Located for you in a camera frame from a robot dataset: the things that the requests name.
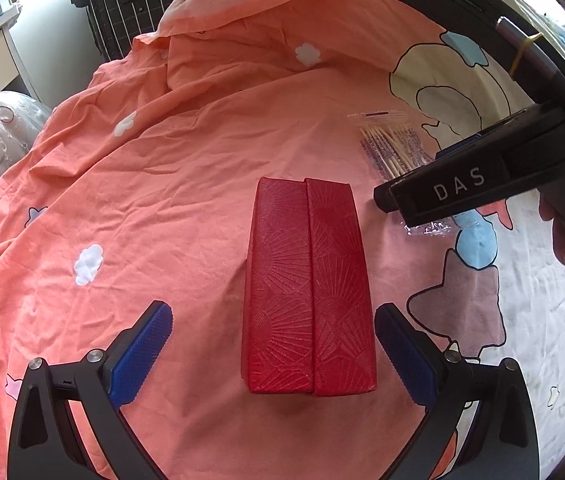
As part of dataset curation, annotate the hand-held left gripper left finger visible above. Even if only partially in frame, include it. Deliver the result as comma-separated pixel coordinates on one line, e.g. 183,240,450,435
7,301,174,480

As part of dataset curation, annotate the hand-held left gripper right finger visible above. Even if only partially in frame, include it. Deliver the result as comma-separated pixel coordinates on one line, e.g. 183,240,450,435
375,302,539,480

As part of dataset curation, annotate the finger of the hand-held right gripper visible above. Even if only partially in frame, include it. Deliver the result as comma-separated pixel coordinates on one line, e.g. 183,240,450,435
435,129,489,162
373,180,399,214

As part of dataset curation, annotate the clear cotton swab pack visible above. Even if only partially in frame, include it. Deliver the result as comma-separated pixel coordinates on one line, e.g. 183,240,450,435
347,108,457,237

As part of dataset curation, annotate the red textured box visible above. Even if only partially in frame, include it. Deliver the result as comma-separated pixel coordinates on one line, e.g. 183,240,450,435
241,176,378,395

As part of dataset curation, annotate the pink white printed bed sheet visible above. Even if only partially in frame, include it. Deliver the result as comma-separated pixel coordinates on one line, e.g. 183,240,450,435
0,20,565,480

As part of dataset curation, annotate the black striped bag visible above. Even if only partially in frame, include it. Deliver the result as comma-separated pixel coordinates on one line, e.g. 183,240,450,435
74,0,189,59

